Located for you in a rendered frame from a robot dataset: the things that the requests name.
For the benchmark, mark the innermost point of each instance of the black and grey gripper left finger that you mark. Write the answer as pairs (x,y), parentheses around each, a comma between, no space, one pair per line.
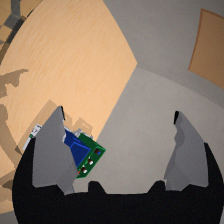
(45,172)

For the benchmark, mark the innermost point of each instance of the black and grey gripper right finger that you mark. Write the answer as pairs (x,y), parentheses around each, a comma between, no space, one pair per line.
(194,170)

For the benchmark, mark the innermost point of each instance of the white paper pick list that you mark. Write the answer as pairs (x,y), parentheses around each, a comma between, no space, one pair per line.
(33,133)

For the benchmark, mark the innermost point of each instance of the green crate with dividers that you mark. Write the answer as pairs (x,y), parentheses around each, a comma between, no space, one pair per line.
(94,157)

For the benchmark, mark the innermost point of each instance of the blue crate with dividers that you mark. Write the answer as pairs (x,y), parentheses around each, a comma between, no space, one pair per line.
(78,152)

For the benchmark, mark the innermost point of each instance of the blue bottle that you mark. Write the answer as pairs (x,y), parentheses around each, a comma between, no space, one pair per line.
(97,151)

